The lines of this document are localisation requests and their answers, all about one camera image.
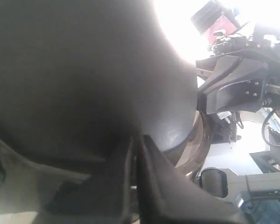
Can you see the black helmet with tinted visor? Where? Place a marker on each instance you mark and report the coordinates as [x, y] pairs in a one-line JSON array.
[[76, 78]]

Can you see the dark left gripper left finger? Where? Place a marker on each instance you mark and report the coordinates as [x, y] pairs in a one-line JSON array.
[[103, 194]]

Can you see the grey aluminium frame bar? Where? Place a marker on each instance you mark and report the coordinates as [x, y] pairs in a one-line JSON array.
[[257, 186]]

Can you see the red and black box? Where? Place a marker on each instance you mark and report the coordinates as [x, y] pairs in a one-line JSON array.
[[213, 16]]

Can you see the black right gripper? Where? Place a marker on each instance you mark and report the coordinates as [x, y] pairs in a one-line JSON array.
[[241, 84]]

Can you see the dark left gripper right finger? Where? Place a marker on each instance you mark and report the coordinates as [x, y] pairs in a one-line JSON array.
[[166, 197]]

